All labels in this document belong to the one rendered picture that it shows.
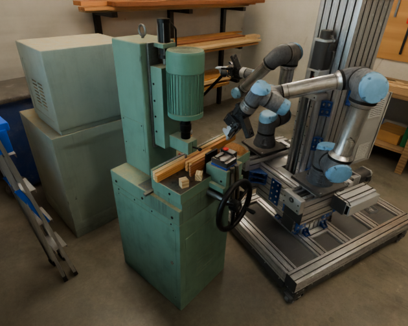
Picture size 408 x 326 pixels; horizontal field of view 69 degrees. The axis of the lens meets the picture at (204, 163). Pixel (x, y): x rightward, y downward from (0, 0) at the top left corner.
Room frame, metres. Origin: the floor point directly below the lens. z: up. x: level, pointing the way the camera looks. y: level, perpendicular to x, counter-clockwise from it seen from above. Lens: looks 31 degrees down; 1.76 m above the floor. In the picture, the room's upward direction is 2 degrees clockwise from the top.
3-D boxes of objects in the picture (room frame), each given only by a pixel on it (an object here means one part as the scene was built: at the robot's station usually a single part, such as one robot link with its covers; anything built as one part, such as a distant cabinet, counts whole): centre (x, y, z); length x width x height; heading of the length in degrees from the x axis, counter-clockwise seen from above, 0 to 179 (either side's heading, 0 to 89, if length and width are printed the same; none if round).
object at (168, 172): (1.48, 0.02, 0.92); 0.67 x 0.02 x 0.04; 140
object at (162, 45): (1.47, 0.21, 1.54); 0.08 x 0.08 x 0.17; 50
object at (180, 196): (1.38, -0.04, 0.87); 0.61 x 0.30 x 0.06; 140
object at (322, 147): (1.40, -0.66, 0.98); 0.13 x 0.12 x 0.14; 0
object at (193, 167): (1.37, -0.01, 0.93); 0.24 x 0.01 x 0.06; 140
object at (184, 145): (1.40, 0.11, 1.03); 0.14 x 0.07 x 0.09; 50
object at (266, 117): (1.84, -0.42, 0.98); 0.13 x 0.12 x 0.14; 134
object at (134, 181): (1.46, 0.19, 0.76); 0.57 x 0.45 x 0.09; 50
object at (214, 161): (1.33, -0.11, 0.99); 0.13 x 0.11 x 0.06; 140
